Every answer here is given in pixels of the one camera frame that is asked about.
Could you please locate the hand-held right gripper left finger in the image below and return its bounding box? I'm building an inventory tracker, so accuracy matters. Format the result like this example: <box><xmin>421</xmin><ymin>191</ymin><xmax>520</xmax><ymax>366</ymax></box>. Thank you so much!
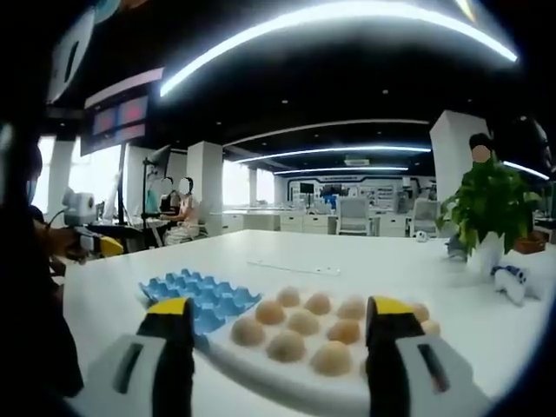
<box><xmin>80</xmin><ymin>297</ymin><xmax>196</xmax><ymax>417</ymax></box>

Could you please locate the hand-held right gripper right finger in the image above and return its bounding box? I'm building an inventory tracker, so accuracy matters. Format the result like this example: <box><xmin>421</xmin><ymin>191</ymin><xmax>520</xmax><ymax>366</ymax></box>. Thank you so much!
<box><xmin>364</xmin><ymin>295</ymin><xmax>500</xmax><ymax>417</ymax></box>

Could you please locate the blue egg tray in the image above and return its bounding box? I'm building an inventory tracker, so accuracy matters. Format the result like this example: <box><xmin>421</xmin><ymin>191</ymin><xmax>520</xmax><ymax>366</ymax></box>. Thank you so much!
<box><xmin>138</xmin><ymin>268</ymin><xmax>264</xmax><ymax>338</ymax></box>

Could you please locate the group of brown eggs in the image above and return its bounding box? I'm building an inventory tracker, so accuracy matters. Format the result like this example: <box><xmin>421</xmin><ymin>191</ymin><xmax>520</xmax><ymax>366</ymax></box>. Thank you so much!
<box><xmin>229</xmin><ymin>286</ymin><xmax>442</xmax><ymax>377</ymax></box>

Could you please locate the white egg holder plate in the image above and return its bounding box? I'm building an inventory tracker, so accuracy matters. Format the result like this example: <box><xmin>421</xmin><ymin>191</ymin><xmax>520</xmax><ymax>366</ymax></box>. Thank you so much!
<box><xmin>200</xmin><ymin>288</ymin><xmax>444</xmax><ymax>409</ymax></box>

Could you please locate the person's left hand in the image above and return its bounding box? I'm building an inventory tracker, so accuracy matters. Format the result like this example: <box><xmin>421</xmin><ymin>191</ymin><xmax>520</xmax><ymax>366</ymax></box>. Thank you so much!
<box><xmin>48</xmin><ymin>225</ymin><xmax>89</xmax><ymax>265</ymax></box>

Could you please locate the black stand with lamp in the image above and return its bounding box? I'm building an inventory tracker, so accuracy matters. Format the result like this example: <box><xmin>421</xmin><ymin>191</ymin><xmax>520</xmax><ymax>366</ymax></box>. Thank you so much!
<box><xmin>86</xmin><ymin>145</ymin><xmax>173</xmax><ymax>253</ymax></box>

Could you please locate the white table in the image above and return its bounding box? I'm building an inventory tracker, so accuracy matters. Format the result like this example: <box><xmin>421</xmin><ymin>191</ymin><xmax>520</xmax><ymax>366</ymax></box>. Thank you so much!
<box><xmin>60</xmin><ymin>228</ymin><xmax>556</xmax><ymax>417</ymax></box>

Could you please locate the person's dark upper body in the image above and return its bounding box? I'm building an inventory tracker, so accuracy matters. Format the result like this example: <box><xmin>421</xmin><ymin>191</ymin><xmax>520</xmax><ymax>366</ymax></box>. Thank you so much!
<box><xmin>0</xmin><ymin>125</ymin><xmax>84</xmax><ymax>399</ymax></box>

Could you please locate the hanging display screen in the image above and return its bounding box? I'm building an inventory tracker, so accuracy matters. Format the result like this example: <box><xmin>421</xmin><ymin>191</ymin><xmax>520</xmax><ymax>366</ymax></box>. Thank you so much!
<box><xmin>79</xmin><ymin>66</ymin><xmax>166</xmax><ymax>156</ymax></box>

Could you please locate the white and blue toy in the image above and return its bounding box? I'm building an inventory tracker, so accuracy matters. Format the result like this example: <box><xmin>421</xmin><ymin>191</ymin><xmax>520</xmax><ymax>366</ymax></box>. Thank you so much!
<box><xmin>490</xmin><ymin>263</ymin><xmax>530</xmax><ymax>306</ymax></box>

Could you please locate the white office chair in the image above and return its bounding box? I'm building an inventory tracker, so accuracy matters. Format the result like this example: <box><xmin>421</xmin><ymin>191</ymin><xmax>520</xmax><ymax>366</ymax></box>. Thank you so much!
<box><xmin>409</xmin><ymin>197</ymin><xmax>440</xmax><ymax>238</ymax></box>
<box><xmin>337</xmin><ymin>197</ymin><xmax>371</xmax><ymax>236</ymax></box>

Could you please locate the clear plastic strip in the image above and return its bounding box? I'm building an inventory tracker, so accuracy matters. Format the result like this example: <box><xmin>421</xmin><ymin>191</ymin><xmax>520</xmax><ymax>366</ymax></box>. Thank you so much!
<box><xmin>246</xmin><ymin>259</ymin><xmax>342</xmax><ymax>277</ymax></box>

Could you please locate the brown basket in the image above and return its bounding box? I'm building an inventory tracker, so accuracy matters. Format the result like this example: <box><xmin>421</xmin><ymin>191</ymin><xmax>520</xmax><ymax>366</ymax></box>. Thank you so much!
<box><xmin>513</xmin><ymin>231</ymin><xmax>549</xmax><ymax>255</ymax></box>

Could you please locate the green potted plant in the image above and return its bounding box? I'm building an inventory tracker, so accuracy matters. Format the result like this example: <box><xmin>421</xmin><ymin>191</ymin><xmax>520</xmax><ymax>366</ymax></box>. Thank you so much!
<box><xmin>435</xmin><ymin>155</ymin><xmax>543</xmax><ymax>278</ymax></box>

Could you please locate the long ceiling light strip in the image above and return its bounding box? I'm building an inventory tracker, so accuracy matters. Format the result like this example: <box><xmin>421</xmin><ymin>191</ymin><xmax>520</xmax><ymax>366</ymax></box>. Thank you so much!
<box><xmin>159</xmin><ymin>3</ymin><xmax>519</xmax><ymax>98</ymax></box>

